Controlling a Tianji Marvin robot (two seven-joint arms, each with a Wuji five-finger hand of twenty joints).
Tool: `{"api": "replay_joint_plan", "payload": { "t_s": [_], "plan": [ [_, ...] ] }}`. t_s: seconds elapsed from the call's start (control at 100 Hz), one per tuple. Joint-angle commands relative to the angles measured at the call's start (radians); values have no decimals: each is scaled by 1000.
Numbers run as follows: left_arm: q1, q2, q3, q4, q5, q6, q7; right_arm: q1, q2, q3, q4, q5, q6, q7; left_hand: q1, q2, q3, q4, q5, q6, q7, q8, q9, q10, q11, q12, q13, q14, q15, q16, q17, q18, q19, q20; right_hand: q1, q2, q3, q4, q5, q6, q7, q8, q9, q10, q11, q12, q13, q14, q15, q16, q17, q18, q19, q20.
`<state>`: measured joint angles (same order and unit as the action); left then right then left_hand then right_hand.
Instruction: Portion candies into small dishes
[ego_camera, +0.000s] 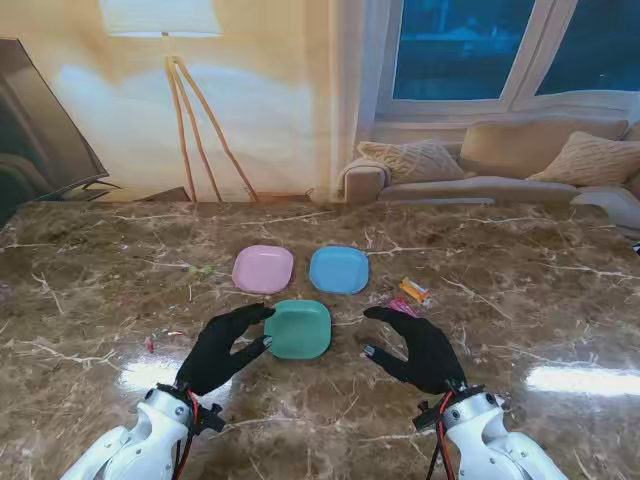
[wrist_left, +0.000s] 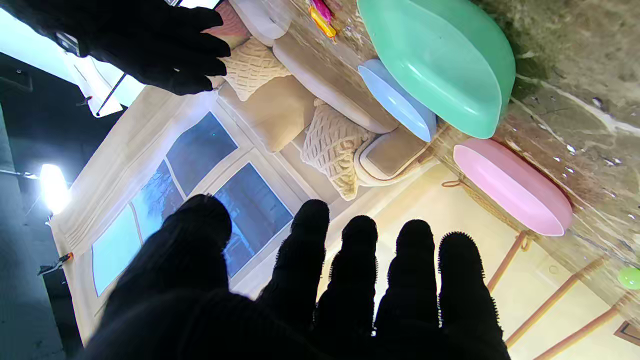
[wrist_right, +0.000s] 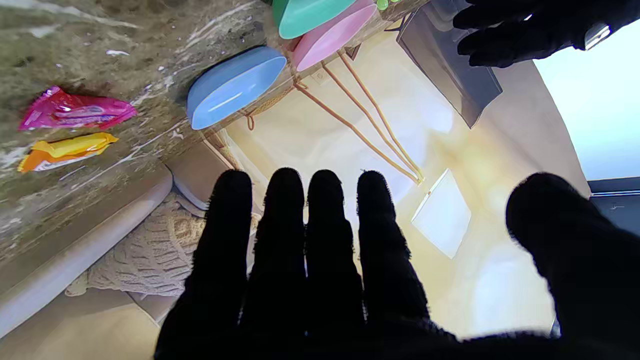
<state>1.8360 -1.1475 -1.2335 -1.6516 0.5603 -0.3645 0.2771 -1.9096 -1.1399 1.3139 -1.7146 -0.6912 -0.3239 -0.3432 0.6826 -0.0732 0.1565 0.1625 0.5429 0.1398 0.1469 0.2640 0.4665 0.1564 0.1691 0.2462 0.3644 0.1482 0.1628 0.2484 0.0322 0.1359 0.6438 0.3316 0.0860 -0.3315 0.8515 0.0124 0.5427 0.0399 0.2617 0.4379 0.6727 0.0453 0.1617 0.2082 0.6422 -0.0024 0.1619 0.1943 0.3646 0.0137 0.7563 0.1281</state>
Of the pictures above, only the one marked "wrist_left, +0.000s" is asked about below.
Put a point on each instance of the orange candy bar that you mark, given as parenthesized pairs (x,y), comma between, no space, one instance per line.
(323,26)

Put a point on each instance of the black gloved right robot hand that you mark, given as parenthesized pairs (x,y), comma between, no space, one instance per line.
(150,40)

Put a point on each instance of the green square plastic dish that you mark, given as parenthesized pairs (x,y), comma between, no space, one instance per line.
(440,55)

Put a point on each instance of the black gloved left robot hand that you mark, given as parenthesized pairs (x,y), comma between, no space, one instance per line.
(200,310)

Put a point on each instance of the pink square plastic dish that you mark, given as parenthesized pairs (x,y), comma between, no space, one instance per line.
(510,185)

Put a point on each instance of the pink cushion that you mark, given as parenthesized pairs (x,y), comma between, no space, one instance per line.
(232,25)

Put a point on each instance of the black light stand pole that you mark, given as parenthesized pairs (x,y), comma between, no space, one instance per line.
(111,94)

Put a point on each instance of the orange black spring clamp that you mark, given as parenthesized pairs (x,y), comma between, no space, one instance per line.
(56,263)

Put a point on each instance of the white framed window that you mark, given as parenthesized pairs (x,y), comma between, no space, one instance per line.
(200,150)

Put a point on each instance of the blue square plastic dish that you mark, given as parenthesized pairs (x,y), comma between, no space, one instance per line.
(400,105)

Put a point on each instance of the woven basket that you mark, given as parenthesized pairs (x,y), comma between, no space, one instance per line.
(480,202)

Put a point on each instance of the beige sofa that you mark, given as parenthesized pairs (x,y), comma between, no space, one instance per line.
(280,110)

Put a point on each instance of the round green candy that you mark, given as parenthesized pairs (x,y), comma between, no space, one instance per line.
(630,278)

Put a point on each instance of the white softbox panel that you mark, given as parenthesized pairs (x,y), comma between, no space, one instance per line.
(30,45)

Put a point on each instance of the bright studio light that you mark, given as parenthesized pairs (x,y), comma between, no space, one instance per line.
(52,187)

